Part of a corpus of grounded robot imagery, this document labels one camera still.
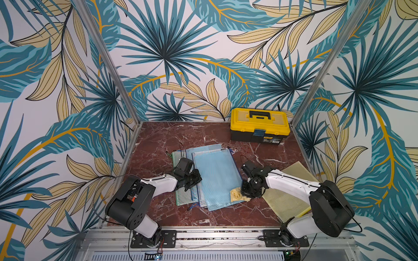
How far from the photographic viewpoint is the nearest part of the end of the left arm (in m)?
0.72

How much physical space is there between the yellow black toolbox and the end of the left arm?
0.36 m

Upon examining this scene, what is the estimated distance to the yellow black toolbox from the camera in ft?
3.23
